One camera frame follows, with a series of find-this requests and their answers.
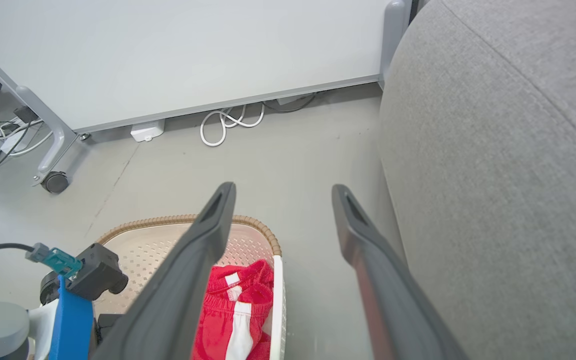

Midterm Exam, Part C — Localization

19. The wide white partition panel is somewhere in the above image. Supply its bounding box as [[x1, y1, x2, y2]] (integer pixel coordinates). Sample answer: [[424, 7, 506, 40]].
[[0, 0, 412, 134]]

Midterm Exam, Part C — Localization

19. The black floor cable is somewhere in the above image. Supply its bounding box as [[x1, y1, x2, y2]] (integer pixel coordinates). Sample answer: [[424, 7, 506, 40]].
[[262, 92, 320, 114]]

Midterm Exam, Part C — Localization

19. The blue left camera bracket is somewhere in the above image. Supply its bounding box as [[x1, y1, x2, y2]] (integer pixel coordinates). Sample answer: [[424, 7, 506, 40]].
[[48, 274, 95, 360]]

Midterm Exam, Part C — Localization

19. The white power adapter box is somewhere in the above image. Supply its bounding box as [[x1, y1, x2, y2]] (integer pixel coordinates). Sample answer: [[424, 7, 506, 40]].
[[129, 118, 166, 143]]

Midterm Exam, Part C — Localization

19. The teal left camera connector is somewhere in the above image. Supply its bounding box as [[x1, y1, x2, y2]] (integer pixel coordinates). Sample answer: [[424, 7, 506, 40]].
[[25, 242, 84, 279]]

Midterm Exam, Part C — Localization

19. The short grey partition foot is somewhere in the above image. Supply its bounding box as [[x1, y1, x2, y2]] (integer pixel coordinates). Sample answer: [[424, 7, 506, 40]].
[[379, 0, 413, 90]]

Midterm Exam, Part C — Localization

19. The long grey partition foot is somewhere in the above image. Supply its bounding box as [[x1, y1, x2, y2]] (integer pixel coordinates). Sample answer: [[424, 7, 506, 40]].
[[16, 85, 78, 187]]

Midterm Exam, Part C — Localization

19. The long white cable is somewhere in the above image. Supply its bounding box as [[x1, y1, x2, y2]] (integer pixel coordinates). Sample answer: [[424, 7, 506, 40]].
[[0, 110, 55, 159]]

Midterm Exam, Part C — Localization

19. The red white garment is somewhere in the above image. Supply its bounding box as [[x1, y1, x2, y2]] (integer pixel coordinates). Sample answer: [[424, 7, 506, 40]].
[[191, 258, 275, 360]]

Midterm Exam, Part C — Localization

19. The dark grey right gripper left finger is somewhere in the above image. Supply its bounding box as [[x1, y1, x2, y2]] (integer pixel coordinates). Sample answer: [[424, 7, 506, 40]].
[[90, 181, 238, 360]]

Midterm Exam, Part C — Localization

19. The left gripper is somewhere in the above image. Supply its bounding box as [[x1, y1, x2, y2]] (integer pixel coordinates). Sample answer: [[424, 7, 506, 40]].
[[28, 298, 124, 360]]

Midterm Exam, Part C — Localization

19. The coiled white cable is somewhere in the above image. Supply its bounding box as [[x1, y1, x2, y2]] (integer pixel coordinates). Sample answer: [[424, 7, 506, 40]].
[[199, 102, 266, 148]]

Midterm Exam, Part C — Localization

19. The beige perforated laundry basket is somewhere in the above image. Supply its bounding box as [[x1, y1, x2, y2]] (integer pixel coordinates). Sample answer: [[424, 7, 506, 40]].
[[95, 214, 288, 360]]

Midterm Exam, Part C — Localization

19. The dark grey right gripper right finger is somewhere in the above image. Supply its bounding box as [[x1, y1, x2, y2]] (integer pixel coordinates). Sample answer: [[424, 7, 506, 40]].
[[331, 183, 469, 360]]

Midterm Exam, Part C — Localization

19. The black caster wheel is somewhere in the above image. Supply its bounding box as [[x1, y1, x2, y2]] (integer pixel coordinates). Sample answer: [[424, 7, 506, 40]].
[[40, 170, 70, 195]]

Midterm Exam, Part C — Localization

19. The grey fabric sofa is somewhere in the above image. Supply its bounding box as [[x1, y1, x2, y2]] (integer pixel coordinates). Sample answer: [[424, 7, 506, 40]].
[[377, 0, 576, 360]]

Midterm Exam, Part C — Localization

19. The black plug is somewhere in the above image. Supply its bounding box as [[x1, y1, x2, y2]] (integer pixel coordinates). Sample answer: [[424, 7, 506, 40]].
[[13, 105, 39, 124]]

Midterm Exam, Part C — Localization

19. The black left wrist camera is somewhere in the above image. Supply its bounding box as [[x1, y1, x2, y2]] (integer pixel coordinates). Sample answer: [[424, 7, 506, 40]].
[[40, 242, 129, 306]]

